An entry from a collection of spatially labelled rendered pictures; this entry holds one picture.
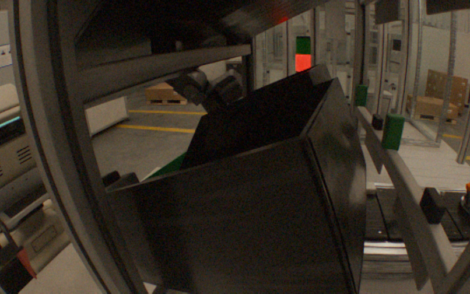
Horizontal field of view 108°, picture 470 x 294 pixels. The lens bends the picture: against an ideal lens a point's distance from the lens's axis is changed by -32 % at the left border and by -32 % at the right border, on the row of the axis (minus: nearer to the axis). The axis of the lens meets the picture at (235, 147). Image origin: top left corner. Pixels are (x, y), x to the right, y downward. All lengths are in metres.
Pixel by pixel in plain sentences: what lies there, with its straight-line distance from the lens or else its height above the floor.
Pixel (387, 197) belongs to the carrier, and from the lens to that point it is 0.82.
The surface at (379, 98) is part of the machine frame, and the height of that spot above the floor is 1.13.
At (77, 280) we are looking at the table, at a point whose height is 0.86.
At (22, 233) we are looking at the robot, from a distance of 1.01.
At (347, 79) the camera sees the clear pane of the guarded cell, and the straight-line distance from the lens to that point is 1.95.
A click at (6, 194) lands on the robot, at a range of 0.88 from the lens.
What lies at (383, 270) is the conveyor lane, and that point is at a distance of 0.69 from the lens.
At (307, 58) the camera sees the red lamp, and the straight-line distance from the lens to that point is 0.75.
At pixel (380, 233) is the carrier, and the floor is 0.97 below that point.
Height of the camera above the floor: 1.40
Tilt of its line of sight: 24 degrees down
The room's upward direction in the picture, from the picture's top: 2 degrees counter-clockwise
